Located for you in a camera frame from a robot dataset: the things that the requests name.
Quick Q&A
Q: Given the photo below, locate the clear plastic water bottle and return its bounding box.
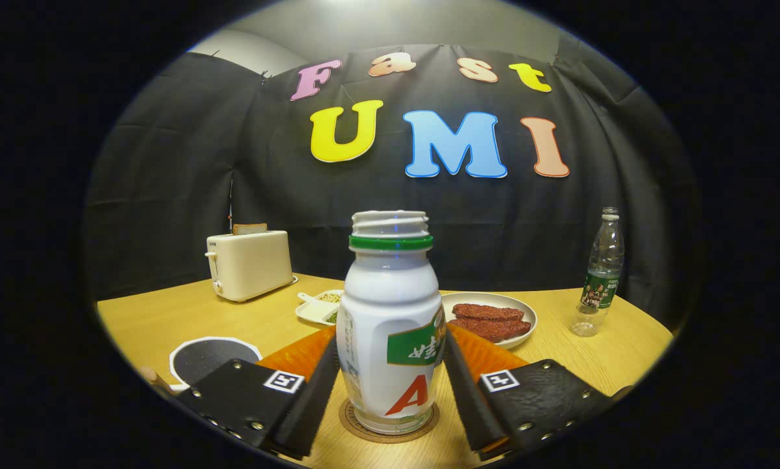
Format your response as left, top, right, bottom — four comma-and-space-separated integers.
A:
571, 206, 626, 337

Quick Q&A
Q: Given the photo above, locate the round cork coaster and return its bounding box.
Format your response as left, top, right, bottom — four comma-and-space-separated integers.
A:
338, 399, 440, 444

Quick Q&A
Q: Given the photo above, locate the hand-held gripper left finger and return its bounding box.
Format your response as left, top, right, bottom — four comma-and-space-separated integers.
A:
176, 327, 342, 459

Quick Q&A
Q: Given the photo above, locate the cream toaster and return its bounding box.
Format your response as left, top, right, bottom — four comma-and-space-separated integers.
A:
205, 230, 298, 303

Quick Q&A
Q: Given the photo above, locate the wooden table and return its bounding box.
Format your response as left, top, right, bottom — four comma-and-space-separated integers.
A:
97, 272, 676, 469

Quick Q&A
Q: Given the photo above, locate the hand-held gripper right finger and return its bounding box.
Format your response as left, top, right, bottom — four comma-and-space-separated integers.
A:
442, 324, 633, 461

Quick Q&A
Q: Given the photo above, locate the white cup wooden handle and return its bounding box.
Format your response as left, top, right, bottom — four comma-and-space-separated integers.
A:
139, 335, 262, 391

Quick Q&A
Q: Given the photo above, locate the white juice bottle green label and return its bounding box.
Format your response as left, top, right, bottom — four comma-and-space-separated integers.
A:
336, 210, 446, 436

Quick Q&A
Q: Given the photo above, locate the dried red meat strip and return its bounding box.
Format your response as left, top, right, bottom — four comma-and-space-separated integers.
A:
453, 303, 525, 322
451, 317, 533, 343

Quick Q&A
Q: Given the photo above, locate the white round plate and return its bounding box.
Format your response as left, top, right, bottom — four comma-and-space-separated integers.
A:
441, 291, 538, 350

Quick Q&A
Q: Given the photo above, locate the white divided dish of beans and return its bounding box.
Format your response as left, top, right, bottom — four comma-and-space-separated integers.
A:
296, 289, 345, 326

